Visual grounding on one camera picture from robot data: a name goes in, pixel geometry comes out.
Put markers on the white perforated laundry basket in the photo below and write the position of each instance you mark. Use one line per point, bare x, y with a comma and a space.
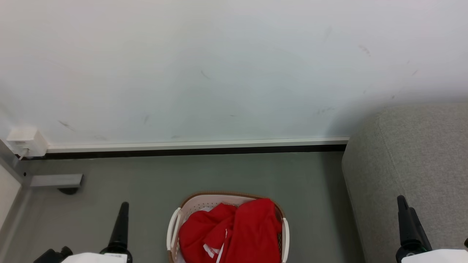
197, 206

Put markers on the black floor edge strip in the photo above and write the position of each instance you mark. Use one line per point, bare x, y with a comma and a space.
197, 152

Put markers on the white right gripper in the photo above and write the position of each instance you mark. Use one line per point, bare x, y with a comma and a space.
435, 256

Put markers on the grey metal frame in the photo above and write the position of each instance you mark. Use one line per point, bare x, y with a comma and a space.
55, 180

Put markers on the white wall socket box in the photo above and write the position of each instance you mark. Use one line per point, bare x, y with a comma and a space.
27, 140

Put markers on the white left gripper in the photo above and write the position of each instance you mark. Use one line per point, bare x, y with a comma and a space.
95, 258

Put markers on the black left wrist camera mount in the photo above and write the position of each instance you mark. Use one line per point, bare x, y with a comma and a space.
53, 256

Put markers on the white baseboard trim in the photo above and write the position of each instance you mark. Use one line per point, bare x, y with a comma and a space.
197, 144

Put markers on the black round frame foot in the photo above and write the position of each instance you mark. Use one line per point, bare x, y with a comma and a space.
68, 190

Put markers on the grey fabric sofa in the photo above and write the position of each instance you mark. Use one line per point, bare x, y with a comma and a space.
420, 153

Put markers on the red garment with white stripes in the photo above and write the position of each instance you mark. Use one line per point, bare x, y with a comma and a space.
252, 230

